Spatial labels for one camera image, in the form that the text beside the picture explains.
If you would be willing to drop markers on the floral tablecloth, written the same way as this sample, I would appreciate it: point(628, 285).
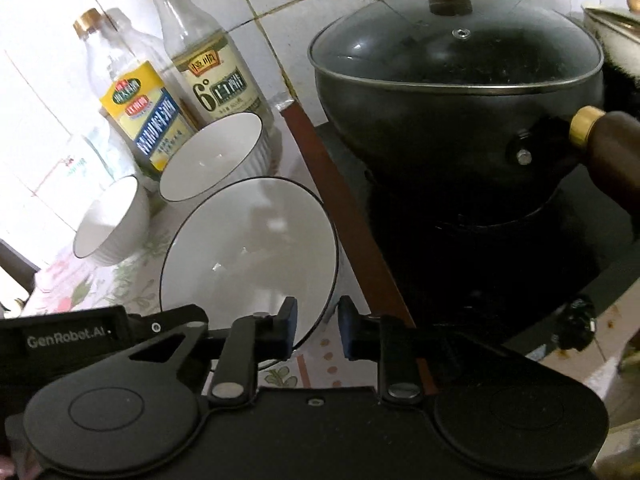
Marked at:
point(100, 285)

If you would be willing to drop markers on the black gas stove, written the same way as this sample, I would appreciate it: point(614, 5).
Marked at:
point(475, 270)

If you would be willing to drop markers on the white vinegar bottle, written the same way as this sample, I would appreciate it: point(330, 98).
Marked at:
point(215, 85)

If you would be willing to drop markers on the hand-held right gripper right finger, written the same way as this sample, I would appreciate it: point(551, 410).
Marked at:
point(348, 332)

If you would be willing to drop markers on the clear packet with red print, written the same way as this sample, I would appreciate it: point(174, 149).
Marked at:
point(82, 160)

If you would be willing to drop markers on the glass wok lid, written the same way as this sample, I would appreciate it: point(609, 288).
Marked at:
point(450, 45)

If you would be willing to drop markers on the small white pot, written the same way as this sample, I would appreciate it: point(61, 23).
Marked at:
point(622, 50)

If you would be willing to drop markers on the small pot lid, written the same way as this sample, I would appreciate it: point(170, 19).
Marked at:
point(610, 12)

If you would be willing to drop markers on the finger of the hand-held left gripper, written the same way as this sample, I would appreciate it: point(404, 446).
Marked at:
point(175, 316)

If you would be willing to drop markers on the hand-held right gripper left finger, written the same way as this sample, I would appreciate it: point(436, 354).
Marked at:
point(288, 327)

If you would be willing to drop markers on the cooking wine bottle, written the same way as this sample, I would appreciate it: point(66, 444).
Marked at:
point(145, 120)

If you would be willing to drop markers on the white black-rimmed bowl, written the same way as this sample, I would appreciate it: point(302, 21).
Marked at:
point(110, 215)
point(210, 160)
point(240, 255)

